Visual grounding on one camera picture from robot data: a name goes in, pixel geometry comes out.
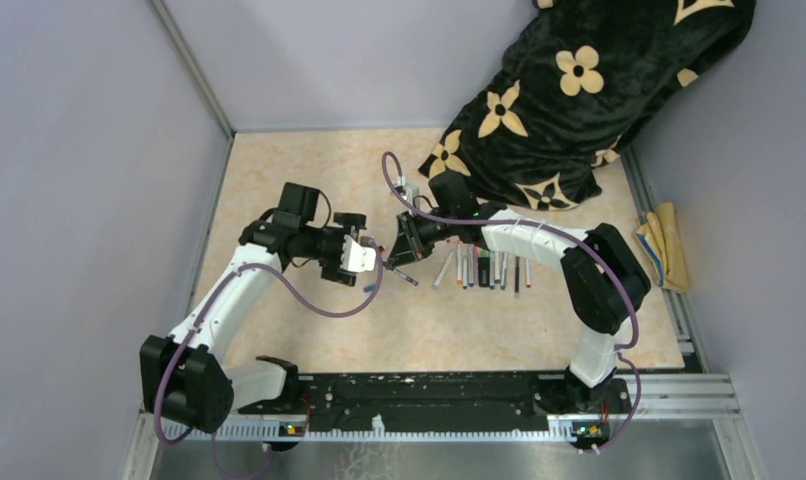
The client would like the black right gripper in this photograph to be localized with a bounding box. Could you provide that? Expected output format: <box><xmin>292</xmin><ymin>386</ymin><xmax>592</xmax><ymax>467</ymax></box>
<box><xmin>387</xmin><ymin>208</ymin><xmax>458</xmax><ymax>269</ymax></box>

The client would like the dark purple gel pen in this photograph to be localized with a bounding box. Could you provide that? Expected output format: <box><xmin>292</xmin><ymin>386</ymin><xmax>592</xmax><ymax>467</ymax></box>
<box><xmin>392</xmin><ymin>269</ymin><xmax>419</xmax><ymax>287</ymax></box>

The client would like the teal cap white marker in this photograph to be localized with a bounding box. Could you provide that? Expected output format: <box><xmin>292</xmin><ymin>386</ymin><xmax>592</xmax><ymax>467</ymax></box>
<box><xmin>431</xmin><ymin>251</ymin><xmax>456</xmax><ymax>290</ymax></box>

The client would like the blue cap white marker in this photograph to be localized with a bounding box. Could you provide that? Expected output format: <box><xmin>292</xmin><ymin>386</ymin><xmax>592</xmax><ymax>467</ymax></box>
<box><xmin>460</xmin><ymin>247</ymin><xmax>469</xmax><ymax>289</ymax></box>

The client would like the orange cap marker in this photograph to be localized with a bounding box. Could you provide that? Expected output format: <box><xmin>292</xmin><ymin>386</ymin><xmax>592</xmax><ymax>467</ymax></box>
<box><xmin>456</xmin><ymin>244</ymin><xmax>465</xmax><ymax>286</ymax></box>

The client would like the green black marker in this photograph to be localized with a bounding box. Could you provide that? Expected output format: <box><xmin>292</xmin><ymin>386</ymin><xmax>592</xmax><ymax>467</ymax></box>
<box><xmin>477</xmin><ymin>251</ymin><xmax>491</xmax><ymax>288</ymax></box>

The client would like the purple white pen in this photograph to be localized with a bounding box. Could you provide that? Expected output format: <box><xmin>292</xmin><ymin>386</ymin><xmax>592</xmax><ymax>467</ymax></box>
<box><xmin>489</xmin><ymin>251</ymin><xmax>499</xmax><ymax>290</ymax></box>

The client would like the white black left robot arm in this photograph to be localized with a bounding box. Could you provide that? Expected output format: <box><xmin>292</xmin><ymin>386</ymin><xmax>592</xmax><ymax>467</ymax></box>
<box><xmin>139</xmin><ymin>183</ymin><xmax>382</xmax><ymax>441</ymax></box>

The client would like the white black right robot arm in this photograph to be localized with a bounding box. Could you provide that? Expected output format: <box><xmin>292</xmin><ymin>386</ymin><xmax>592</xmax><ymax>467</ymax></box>
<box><xmin>386</xmin><ymin>172</ymin><xmax>650</xmax><ymax>412</ymax></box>

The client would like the yellow blue folded cloth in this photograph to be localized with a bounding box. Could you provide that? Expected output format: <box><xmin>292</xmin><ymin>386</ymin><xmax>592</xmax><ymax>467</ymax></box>
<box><xmin>634</xmin><ymin>202</ymin><xmax>690</xmax><ymax>294</ymax></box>

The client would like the black cream flower blanket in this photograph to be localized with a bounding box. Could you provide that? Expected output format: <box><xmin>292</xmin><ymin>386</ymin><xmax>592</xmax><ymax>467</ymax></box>
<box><xmin>419</xmin><ymin>0</ymin><xmax>756</xmax><ymax>211</ymax></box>

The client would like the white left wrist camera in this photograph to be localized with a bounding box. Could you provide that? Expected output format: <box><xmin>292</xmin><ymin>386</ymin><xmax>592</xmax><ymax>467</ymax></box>
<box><xmin>339</xmin><ymin>235</ymin><xmax>378</xmax><ymax>274</ymax></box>

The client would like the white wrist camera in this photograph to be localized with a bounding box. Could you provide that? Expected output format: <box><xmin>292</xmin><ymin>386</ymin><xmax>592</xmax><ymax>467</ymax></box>
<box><xmin>395</xmin><ymin>176</ymin><xmax>420</xmax><ymax>205</ymax></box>
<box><xmin>339</xmin><ymin>235</ymin><xmax>378</xmax><ymax>274</ymax></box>

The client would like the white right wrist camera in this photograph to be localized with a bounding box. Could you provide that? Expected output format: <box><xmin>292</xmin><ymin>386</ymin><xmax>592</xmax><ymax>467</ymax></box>
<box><xmin>395</xmin><ymin>176</ymin><xmax>420</xmax><ymax>205</ymax></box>

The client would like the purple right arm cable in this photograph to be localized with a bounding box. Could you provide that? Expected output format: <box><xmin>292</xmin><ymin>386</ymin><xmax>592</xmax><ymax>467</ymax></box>
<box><xmin>381</xmin><ymin>151</ymin><xmax>643</xmax><ymax>456</ymax></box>

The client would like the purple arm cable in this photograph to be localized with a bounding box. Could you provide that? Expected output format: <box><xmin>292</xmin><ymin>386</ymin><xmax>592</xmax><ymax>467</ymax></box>
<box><xmin>152</xmin><ymin>241</ymin><xmax>386</xmax><ymax>480</ymax></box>
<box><xmin>381</xmin><ymin>151</ymin><xmax>643</xmax><ymax>456</ymax></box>

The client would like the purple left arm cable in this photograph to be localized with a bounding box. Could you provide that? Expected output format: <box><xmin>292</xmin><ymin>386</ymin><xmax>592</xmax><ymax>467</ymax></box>
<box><xmin>152</xmin><ymin>241</ymin><xmax>386</xmax><ymax>480</ymax></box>

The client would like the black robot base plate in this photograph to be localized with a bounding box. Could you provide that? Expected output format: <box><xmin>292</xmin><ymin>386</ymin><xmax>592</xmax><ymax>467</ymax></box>
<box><xmin>239</xmin><ymin>371</ymin><xmax>631</xmax><ymax>433</ymax></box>

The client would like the aluminium rail frame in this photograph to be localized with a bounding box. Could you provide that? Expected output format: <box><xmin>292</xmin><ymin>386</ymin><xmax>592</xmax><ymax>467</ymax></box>
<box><xmin>124</xmin><ymin>372</ymin><xmax>760</xmax><ymax>479</ymax></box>

